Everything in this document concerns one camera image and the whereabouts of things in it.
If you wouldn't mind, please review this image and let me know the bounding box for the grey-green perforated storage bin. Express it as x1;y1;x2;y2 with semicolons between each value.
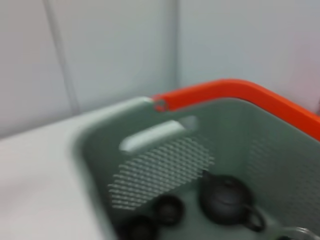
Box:
73;96;320;240

